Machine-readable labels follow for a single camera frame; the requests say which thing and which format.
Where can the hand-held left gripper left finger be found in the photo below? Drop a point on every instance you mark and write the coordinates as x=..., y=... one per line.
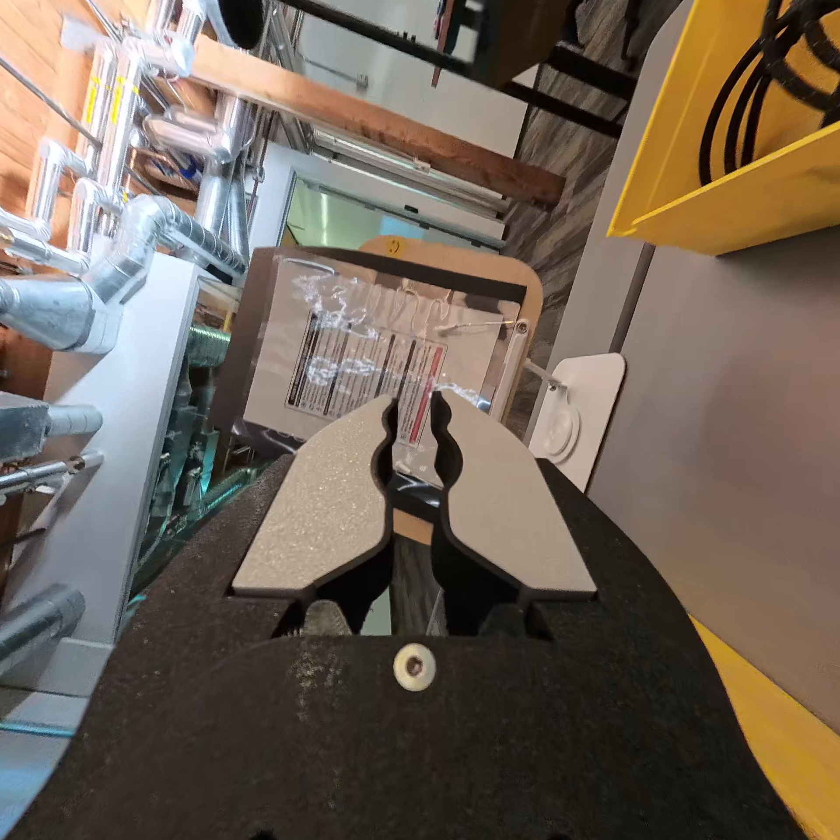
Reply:
x=315, y=518

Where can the printed instruction sheet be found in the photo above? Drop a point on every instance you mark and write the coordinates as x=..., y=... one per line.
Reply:
x=354, y=367

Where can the rectangular metal duct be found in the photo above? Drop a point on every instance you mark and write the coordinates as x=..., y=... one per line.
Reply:
x=26, y=426

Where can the protocol sheet on stand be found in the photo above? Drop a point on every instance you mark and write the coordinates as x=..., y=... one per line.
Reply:
x=525, y=275
x=229, y=367

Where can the black stand pole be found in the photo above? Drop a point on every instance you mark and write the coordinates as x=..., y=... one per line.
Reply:
x=367, y=29

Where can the silver insulated pipe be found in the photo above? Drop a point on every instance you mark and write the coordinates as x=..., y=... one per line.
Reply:
x=93, y=98
x=124, y=118

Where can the glass door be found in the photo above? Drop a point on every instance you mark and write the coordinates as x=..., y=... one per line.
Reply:
x=394, y=210

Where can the galvanised branch duct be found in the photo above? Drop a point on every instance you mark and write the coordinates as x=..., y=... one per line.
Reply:
x=59, y=315

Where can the grey stand base plate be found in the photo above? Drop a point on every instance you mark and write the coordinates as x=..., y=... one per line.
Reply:
x=590, y=407

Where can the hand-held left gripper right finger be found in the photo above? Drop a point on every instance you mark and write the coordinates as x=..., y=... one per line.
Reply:
x=512, y=525

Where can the wooden post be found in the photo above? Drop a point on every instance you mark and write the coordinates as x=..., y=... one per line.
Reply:
x=394, y=124

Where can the metal ventilation duct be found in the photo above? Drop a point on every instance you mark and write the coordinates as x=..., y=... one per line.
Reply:
x=197, y=229

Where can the wood-topped desk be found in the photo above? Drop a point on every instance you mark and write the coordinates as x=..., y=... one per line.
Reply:
x=525, y=46

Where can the metal conduit pipe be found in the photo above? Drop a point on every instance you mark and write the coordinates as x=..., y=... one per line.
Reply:
x=39, y=623

